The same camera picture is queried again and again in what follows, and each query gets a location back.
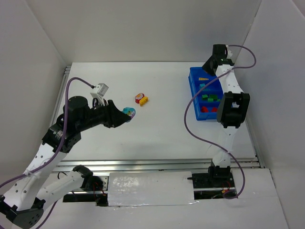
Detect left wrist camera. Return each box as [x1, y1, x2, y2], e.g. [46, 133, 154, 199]
[90, 83, 109, 101]

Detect teal printed round lego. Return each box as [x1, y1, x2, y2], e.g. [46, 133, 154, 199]
[122, 107, 136, 123]

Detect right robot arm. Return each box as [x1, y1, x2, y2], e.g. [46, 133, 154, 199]
[202, 44, 250, 183]

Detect small green lego brick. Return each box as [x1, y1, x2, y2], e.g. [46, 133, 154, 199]
[202, 94, 208, 101]

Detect white foil tape panel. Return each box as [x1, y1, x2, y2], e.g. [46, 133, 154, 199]
[108, 171, 195, 207]

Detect red flower lego piece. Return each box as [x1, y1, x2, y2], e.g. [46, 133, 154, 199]
[134, 93, 145, 104]

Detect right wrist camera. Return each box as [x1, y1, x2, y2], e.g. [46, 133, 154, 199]
[226, 47, 233, 59]

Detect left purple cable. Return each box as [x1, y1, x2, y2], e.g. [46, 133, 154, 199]
[0, 77, 96, 229]

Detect red arch lego brick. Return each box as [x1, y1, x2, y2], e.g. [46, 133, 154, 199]
[201, 106, 209, 113]

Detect aluminium front rail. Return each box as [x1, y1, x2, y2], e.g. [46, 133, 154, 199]
[54, 157, 260, 173]

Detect blue divided plastic bin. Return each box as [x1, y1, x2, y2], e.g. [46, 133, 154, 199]
[188, 67, 229, 121]

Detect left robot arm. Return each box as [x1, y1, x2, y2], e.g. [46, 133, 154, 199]
[0, 96, 135, 229]

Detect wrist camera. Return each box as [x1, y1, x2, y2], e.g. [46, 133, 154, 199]
[90, 83, 109, 101]
[226, 47, 233, 59]

